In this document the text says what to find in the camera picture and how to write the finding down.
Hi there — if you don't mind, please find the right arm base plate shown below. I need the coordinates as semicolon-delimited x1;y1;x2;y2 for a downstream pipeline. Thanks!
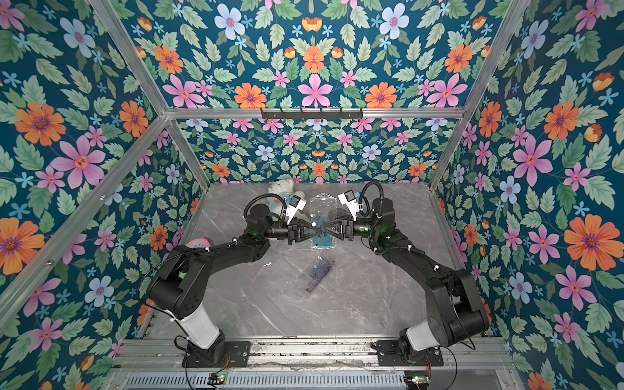
370;339;444;367

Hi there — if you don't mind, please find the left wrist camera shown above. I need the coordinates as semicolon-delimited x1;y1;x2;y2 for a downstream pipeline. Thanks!
285;194;306;224

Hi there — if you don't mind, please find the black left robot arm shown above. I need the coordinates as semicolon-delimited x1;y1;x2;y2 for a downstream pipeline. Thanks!
148;193;320;355

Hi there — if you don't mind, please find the clear ruler set bag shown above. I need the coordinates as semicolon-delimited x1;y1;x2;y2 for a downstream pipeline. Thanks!
305;256;335;293

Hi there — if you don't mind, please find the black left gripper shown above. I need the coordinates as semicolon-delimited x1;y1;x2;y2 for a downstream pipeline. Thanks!
258;219;318;249

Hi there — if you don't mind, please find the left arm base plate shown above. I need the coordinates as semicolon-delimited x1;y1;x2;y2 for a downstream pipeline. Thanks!
182;341;251;368

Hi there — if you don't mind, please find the teal ruler set bag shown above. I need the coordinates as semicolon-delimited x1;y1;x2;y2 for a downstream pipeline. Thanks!
310;193;339;250

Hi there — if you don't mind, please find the black hook rail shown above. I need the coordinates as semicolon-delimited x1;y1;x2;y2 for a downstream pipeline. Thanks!
260;108;364;121

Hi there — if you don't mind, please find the white vent grille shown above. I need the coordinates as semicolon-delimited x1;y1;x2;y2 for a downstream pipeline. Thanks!
122;371;407;389

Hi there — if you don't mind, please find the pink alarm clock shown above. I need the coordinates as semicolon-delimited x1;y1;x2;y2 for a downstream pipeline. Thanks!
185;237;211;250

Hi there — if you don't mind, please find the white teddy bear blue shirt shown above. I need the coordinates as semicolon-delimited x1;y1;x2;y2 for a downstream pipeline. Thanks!
268;179;307;207

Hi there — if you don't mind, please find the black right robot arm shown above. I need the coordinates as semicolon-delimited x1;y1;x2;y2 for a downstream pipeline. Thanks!
321;182;489;362

